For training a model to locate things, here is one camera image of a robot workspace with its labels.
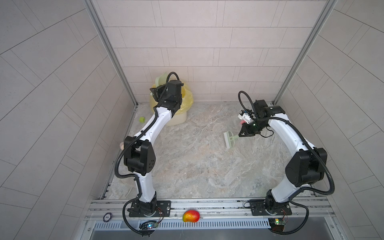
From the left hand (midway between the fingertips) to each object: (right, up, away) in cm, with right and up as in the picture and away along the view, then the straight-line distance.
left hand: (151, 85), depth 78 cm
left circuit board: (+3, -64, -12) cm, 66 cm away
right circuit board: (+61, -66, -10) cm, 91 cm away
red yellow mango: (+22, -61, -11) cm, 66 cm away
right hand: (+47, -26, +4) cm, 54 cm away
